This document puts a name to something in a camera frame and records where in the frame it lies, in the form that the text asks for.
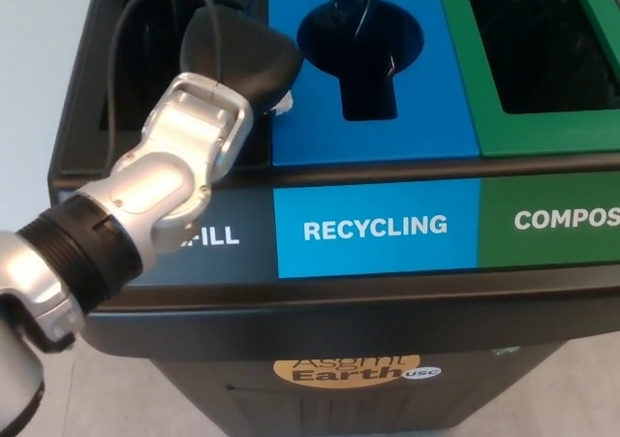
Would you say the blue recycling label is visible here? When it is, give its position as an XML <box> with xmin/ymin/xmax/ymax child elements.
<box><xmin>273</xmin><ymin>178</ymin><xmax>481</xmax><ymax>280</ymax></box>

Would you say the green compost lid panel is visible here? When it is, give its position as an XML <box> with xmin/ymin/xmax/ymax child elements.
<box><xmin>433</xmin><ymin>0</ymin><xmax>620</xmax><ymax>158</ymax></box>

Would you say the black compost bin liner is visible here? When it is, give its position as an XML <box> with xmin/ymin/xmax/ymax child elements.
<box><xmin>459</xmin><ymin>0</ymin><xmax>616</xmax><ymax>114</ymax></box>

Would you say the round gold Asgmt Earth sticker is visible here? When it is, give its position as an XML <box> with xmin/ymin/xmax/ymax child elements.
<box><xmin>273</xmin><ymin>354</ymin><xmax>421</xmax><ymax>390</ymax></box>

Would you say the small white USC sticker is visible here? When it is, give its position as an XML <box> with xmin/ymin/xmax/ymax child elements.
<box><xmin>402</xmin><ymin>366</ymin><xmax>443</xmax><ymax>381</ymax></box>

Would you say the black landfill label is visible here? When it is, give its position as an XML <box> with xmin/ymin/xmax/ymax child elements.
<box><xmin>60</xmin><ymin>187</ymin><xmax>281</xmax><ymax>288</ymax></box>

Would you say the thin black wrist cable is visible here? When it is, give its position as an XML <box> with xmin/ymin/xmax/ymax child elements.
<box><xmin>108</xmin><ymin>0</ymin><xmax>227</xmax><ymax>142</ymax></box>

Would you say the black landfill bin liner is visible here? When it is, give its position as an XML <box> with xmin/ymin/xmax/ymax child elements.
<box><xmin>99</xmin><ymin>0</ymin><xmax>265</xmax><ymax>131</ymax></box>

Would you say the green compost label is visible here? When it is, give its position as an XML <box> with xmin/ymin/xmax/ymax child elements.
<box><xmin>477</xmin><ymin>174</ymin><xmax>620</xmax><ymax>268</ymax></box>

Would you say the blue recycling lid panel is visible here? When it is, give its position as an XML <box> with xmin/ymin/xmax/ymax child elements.
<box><xmin>264</xmin><ymin>0</ymin><xmax>481</xmax><ymax>169</ymax></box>

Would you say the black recycling bin liner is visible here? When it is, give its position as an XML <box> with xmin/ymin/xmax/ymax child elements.
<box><xmin>295</xmin><ymin>0</ymin><xmax>425</xmax><ymax>121</ymax></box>

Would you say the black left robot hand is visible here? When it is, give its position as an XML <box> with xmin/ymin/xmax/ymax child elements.
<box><xmin>179</xmin><ymin>4</ymin><xmax>302</xmax><ymax>114</ymax></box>

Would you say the white paper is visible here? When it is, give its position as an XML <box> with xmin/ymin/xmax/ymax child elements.
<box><xmin>269</xmin><ymin>90</ymin><xmax>295</xmax><ymax>117</ymax></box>

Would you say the black three-stream trash can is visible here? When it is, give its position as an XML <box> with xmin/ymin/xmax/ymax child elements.
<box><xmin>47</xmin><ymin>0</ymin><xmax>620</xmax><ymax>437</ymax></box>

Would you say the black landfill lid panel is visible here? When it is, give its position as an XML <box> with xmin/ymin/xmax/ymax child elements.
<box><xmin>57</xmin><ymin>0</ymin><xmax>272</xmax><ymax>176</ymax></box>

